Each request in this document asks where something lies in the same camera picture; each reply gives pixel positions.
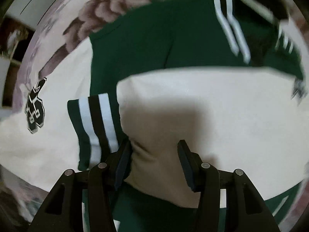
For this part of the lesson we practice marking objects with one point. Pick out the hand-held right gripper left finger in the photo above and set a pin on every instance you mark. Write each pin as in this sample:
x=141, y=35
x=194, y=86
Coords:
x=122, y=166

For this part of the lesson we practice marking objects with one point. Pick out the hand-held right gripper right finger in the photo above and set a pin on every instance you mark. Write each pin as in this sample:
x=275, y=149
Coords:
x=185, y=166

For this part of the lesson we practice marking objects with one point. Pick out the green and white varsity jacket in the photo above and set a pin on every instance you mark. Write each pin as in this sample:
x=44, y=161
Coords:
x=149, y=41

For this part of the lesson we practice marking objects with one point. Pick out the pink floral blanket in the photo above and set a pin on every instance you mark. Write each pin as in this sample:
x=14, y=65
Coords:
x=101, y=7

